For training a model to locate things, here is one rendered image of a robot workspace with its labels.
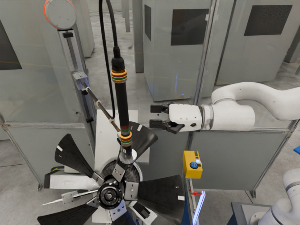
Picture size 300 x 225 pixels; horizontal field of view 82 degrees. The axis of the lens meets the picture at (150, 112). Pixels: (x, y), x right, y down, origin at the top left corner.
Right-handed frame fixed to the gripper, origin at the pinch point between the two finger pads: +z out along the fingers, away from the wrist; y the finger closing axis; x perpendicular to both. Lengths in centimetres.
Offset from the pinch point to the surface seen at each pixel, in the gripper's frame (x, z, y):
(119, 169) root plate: -38.1, 16.1, 7.0
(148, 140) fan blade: -24.1, 2.2, 13.4
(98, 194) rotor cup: -41.8, 24.0, -4.1
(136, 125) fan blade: -22.2, 8.8, 22.3
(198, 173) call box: -60, -29, 22
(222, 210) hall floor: -163, -78, 52
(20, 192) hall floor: -164, 158, 65
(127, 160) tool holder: -19.9, 9.6, -2.5
